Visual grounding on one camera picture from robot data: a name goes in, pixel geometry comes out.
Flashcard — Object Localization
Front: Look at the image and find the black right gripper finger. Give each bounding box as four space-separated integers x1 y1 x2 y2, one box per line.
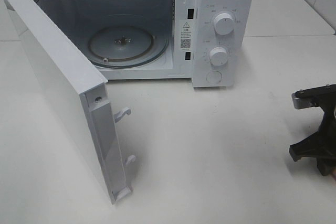
289 136 335 176
291 84 335 109

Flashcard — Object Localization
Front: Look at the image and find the upper white power knob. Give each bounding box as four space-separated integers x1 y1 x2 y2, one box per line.
213 12 235 35

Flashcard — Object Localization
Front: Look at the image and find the white microwave oven body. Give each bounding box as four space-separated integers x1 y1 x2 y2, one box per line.
33 0 251 88

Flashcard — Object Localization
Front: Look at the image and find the round door release button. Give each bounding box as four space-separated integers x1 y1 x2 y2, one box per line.
206 71 222 84

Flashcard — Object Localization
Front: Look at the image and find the white microwave door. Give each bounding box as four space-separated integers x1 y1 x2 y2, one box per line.
4 0 135 203

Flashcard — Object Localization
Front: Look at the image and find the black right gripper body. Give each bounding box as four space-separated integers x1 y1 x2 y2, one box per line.
319 103 335 145

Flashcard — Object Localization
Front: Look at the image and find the glass microwave turntable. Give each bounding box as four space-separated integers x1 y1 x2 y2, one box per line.
87 25 169 69

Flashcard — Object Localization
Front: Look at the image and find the lower white timer knob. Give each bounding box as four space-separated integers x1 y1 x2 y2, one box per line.
209 47 228 66

